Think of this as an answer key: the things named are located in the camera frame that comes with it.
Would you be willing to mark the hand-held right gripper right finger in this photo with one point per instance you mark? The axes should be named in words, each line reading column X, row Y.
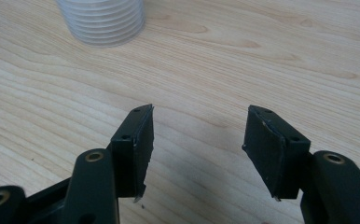
column 271, row 149

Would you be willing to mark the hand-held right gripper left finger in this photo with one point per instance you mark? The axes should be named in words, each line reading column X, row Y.
column 131, row 155

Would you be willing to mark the stack of clear cups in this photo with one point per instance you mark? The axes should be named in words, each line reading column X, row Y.
column 102, row 21

